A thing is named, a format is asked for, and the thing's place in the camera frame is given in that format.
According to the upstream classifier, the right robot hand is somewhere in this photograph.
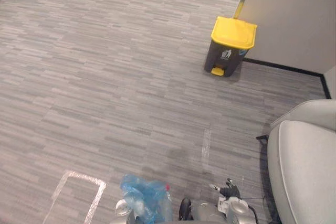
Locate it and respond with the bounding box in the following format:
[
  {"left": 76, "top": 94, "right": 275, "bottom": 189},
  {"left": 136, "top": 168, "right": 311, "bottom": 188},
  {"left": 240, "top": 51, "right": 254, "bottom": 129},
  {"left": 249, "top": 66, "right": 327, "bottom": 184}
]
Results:
[{"left": 208, "top": 178, "right": 242, "bottom": 199}]

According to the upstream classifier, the clear bottle with red cap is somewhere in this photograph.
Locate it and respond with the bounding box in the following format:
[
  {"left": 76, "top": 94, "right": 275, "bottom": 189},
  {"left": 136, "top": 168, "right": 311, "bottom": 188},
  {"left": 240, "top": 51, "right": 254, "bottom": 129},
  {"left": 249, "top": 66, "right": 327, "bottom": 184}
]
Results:
[{"left": 151, "top": 183, "right": 173, "bottom": 222}]

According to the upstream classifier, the blue plastic rubbish bag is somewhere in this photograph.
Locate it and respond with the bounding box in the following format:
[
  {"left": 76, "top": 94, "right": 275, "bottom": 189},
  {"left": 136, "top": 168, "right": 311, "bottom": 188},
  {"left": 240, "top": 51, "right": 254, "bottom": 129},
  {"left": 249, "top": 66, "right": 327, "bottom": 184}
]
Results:
[{"left": 119, "top": 173, "right": 174, "bottom": 223}]

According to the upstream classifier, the grey yellow-lid trash can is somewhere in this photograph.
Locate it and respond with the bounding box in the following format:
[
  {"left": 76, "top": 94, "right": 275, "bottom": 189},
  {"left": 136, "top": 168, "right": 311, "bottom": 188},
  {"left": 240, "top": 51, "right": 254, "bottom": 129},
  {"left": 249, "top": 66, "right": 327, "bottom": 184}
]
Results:
[{"left": 204, "top": 16, "right": 258, "bottom": 78}]

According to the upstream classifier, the dark robot foot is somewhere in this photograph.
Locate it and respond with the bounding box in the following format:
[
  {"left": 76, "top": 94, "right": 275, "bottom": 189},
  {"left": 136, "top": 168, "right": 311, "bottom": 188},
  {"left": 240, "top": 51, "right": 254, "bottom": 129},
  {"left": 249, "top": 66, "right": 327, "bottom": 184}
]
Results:
[{"left": 178, "top": 197, "right": 194, "bottom": 221}]

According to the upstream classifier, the light grey sofa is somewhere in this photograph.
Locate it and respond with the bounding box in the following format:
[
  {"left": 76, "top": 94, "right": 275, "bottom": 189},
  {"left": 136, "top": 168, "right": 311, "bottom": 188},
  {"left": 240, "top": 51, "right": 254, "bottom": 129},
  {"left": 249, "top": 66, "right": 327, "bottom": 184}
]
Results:
[{"left": 267, "top": 99, "right": 336, "bottom": 224}]

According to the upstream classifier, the black baseboard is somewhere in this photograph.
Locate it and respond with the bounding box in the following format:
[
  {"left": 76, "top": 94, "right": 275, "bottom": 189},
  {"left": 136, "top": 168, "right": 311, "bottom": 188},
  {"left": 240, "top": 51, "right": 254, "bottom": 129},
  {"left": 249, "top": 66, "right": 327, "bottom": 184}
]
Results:
[{"left": 243, "top": 57, "right": 332, "bottom": 100}]

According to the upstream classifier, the white tape rectangle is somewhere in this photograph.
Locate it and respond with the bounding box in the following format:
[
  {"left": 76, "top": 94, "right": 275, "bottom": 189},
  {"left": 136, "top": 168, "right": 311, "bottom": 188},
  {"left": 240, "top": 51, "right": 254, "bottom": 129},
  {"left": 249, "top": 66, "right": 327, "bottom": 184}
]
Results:
[{"left": 41, "top": 170, "right": 107, "bottom": 224}]

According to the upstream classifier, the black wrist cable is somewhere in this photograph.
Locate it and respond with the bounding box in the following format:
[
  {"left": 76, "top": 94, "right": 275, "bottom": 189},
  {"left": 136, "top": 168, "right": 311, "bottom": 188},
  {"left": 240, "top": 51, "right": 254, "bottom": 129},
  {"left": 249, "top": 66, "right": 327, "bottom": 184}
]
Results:
[{"left": 243, "top": 194, "right": 266, "bottom": 219}]

